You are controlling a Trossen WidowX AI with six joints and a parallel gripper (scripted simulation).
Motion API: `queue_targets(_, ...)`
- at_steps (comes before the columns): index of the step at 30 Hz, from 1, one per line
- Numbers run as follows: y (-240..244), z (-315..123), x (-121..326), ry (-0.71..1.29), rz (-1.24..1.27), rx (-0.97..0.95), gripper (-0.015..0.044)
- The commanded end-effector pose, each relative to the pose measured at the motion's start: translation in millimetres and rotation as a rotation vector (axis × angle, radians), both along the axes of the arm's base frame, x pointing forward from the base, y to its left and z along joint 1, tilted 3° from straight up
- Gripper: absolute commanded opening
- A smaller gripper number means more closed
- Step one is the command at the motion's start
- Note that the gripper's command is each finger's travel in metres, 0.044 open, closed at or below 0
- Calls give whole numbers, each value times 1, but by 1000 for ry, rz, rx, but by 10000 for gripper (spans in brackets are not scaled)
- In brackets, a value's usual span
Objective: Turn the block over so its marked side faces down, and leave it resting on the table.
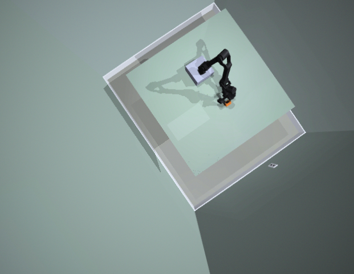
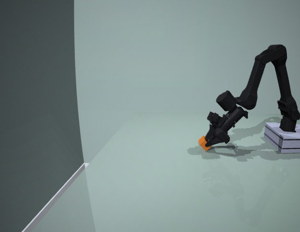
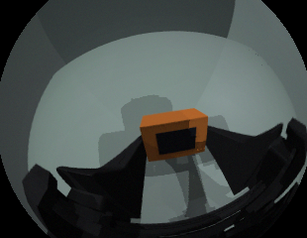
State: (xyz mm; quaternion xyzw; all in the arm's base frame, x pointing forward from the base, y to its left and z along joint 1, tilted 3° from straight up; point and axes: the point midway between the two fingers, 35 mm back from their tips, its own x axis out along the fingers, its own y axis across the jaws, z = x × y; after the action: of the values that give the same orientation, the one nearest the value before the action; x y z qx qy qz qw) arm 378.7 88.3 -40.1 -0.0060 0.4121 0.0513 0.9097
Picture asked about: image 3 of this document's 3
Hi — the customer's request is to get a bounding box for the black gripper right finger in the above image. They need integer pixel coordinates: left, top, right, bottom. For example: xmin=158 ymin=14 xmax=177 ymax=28
xmin=205 ymin=124 xmax=283 ymax=195

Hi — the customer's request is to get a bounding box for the orange block with black square face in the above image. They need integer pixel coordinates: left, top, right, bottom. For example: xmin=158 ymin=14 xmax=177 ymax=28
xmin=139 ymin=108 xmax=209 ymax=162

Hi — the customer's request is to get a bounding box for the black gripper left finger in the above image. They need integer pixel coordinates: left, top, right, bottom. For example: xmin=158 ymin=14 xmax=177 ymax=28
xmin=55 ymin=135 xmax=147 ymax=219

